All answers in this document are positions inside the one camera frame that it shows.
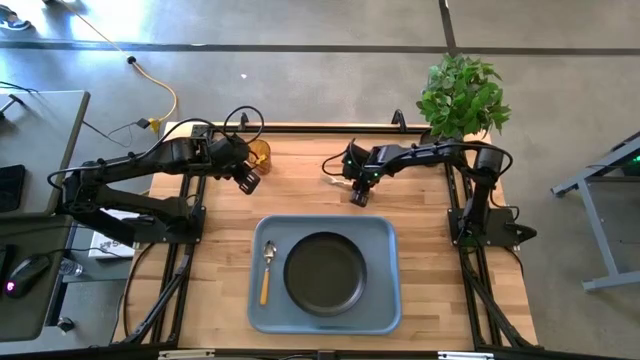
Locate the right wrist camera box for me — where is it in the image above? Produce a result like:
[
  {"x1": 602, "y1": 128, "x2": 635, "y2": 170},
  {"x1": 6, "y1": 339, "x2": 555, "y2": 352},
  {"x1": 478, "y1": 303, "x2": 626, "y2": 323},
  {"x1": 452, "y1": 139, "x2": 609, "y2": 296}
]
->
[{"x1": 349, "y1": 187, "x2": 372, "y2": 208}]

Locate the white printed paper sheet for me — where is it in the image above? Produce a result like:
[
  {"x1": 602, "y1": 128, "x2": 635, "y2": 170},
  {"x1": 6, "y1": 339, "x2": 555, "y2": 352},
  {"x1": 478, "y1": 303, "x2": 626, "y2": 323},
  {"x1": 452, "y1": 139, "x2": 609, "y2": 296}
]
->
[{"x1": 88, "y1": 208, "x2": 139, "y2": 260}]

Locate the blue plastic tray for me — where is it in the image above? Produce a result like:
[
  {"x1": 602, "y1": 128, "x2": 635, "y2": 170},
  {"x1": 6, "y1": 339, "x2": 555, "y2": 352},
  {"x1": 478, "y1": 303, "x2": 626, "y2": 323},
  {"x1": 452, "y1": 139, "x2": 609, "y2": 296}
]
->
[{"x1": 247, "y1": 214, "x2": 403, "y2": 335}]

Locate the small green leafy tree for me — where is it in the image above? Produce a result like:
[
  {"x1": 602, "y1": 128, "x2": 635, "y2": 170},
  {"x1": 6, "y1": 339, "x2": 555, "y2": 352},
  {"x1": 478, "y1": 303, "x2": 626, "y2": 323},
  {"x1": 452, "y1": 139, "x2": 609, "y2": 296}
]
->
[{"x1": 415, "y1": 52, "x2": 512, "y2": 142}]

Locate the black round plate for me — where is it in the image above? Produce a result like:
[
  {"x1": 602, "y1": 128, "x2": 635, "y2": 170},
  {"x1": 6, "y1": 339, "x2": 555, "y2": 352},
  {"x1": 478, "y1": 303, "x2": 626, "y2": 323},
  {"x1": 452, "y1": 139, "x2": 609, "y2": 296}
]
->
[{"x1": 283, "y1": 231, "x2": 368, "y2": 317}]

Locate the black flat pad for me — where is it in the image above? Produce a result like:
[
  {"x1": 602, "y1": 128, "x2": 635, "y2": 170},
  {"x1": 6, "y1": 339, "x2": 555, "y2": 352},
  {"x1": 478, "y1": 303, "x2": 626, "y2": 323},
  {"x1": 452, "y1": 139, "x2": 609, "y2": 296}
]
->
[{"x1": 0, "y1": 164, "x2": 26, "y2": 214}]

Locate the person's shoe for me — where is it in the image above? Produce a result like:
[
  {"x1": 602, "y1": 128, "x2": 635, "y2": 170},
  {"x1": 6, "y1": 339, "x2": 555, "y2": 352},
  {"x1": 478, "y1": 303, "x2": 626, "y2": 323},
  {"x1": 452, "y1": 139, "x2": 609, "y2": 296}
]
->
[{"x1": 0, "y1": 3, "x2": 32, "y2": 31}]

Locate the light grey desk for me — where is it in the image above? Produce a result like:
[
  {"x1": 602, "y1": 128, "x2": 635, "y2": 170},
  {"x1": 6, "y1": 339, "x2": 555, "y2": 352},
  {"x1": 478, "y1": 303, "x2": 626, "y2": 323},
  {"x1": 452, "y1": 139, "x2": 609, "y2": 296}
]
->
[{"x1": 0, "y1": 89, "x2": 91, "y2": 219}]

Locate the grey metal table frame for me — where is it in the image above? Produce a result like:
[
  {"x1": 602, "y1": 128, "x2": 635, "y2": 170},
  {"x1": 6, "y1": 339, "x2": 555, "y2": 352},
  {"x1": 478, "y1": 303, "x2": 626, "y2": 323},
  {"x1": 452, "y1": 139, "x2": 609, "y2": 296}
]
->
[{"x1": 549, "y1": 132, "x2": 640, "y2": 292}]

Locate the dark grey desk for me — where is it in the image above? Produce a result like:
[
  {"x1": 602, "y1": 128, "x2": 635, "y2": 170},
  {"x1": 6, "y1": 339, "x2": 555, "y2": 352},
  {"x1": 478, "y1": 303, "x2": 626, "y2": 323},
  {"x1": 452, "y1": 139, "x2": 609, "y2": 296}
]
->
[{"x1": 0, "y1": 214, "x2": 76, "y2": 344}]

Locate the black plant pot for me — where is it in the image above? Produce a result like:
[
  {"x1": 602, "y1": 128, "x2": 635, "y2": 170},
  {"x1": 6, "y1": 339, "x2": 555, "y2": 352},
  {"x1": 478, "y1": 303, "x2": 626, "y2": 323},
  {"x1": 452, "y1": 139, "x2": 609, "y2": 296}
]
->
[{"x1": 418, "y1": 127, "x2": 494, "y2": 149}]

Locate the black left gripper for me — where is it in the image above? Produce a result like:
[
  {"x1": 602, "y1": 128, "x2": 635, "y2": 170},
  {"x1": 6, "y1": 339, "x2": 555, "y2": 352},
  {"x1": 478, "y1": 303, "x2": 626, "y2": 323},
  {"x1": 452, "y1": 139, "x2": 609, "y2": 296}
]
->
[{"x1": 212, "y1": 135, "x2": 263, "y2": 177}]

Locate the yellow floor cable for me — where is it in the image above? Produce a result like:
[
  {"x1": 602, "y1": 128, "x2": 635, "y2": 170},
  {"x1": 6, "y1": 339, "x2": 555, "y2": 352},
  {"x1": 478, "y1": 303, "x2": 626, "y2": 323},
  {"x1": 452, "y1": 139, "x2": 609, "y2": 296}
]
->
[{"x1": 52, "y1": 0, "x2": 179, "y2": 134}]

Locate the clear water bottle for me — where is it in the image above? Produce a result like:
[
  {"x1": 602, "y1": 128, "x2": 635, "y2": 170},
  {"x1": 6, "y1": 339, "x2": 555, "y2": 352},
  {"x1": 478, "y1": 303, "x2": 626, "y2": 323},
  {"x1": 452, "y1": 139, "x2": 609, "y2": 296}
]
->
[{"x1": 58, "y1": 257, "x2": 84, "y2": 278}]

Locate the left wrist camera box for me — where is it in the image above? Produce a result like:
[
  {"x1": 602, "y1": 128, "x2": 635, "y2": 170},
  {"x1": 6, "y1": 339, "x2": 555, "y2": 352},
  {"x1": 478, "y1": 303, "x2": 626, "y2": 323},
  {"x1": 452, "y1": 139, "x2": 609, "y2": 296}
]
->
[{"x1": 236, "y1": 167, "x2": 262, "y2": 196}]

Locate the black aluminium table frame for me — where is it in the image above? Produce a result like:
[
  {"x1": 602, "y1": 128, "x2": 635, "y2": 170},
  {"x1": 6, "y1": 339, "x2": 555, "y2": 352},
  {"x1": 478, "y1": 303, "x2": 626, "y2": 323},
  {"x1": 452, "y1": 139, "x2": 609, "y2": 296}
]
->
[{"x1": 112, "y1": 122, "x2": 541, "y2": 360}]

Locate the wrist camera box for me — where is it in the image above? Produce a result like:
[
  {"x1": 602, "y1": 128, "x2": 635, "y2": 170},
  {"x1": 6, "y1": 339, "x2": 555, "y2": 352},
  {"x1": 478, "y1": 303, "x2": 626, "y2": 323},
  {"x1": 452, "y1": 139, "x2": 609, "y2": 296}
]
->
[
  {"x1": 349, "y1": 187, "x2": 372, "y2": 208},
  {"x1": 236, "y1": 167, "x2": 262, "y2": 196}
]

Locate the black computer mouse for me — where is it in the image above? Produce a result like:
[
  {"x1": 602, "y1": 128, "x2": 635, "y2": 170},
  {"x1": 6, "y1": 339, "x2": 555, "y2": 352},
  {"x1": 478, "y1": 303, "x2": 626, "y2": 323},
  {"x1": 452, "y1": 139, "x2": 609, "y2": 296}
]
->
[{"x1": 3, "y1": 253, "x2": 51, "y2": 300}]

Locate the spoon with wooden handle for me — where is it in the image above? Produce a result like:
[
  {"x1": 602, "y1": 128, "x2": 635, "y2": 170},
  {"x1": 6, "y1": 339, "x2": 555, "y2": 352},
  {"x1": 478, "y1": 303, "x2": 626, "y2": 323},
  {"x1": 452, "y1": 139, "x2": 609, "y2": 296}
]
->
[{"x1": 258, "y1": 240, "x2": 278, "y2": 307}]

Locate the silver metal bracket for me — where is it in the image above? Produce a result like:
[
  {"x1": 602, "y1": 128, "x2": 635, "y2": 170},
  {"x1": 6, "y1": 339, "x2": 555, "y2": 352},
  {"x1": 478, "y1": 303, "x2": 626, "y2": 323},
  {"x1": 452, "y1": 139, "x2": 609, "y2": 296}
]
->
[
  {"x1": 158, "y1": 348, "x2": 216, "y2": 360},
  {"x1": 437, "y1": 351, "x2": 496, "y2": 360}
]

